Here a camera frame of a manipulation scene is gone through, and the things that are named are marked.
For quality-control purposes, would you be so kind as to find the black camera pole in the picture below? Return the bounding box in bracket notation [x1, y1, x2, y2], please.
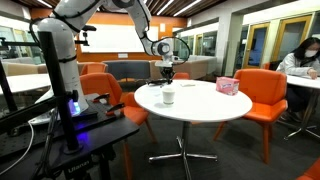
[38, 31, 82, 154]

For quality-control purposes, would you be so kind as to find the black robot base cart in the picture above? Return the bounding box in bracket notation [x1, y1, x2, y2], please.
[0, 101, 139, 180]

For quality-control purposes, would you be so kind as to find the person in white mask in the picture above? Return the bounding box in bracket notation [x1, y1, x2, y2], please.
[277, 37, 320, 122]

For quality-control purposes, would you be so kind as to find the pink tissue box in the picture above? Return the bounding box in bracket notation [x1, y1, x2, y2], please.
[216, 77, 240, 95]

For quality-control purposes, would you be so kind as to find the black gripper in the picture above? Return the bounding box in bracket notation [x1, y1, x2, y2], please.
[161, 67, 175, 84]

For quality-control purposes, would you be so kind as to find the white table left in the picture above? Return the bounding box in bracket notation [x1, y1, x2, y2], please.
[7, 74, 51, 93]

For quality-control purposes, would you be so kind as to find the orange chair right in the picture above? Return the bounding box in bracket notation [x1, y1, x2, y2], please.
[213, 68, 289, 165]

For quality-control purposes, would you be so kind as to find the round white table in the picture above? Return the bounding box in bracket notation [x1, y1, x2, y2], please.
[134, 80, 253, 180]

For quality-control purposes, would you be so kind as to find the grey sofa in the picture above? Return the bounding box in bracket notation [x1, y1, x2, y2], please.
[104, 60, 150, 80]

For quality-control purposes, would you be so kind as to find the white cup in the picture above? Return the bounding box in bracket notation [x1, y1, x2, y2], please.
[162, 88, 175, 104]

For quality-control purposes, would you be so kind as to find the white table right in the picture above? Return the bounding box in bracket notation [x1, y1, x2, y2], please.
[277, 73, 320, 141]

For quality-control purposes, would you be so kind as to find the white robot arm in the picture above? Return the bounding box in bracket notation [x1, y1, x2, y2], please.
[36, 0, 190, 117]

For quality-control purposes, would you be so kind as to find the orange chair corner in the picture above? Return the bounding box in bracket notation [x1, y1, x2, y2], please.
[296, 158, 320, 180]

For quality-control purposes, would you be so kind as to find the white whiteboard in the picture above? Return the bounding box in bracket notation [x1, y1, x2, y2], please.
[81, 24, 144, 53]

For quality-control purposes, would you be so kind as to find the black remote on table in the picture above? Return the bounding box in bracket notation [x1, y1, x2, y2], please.
[147, 79, 164, 85]

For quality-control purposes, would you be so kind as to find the white cable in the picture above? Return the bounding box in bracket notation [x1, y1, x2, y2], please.
[0, 120, 36, 176]

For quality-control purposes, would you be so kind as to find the orange chair back left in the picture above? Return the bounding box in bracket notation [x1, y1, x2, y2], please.
[81, 63, 106, 75]

